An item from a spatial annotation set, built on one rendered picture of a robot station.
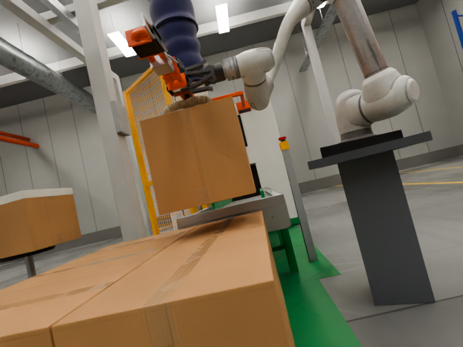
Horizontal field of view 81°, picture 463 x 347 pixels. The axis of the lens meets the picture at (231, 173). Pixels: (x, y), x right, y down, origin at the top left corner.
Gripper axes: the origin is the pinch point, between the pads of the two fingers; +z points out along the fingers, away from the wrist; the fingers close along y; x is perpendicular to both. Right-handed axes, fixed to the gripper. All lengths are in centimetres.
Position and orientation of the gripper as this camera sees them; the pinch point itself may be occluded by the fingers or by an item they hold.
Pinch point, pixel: (178, 83)
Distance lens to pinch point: 124.3
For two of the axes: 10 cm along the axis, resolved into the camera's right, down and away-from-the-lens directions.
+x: 1.0, 0.4, 9.9
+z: -9.7, 2.4, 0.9
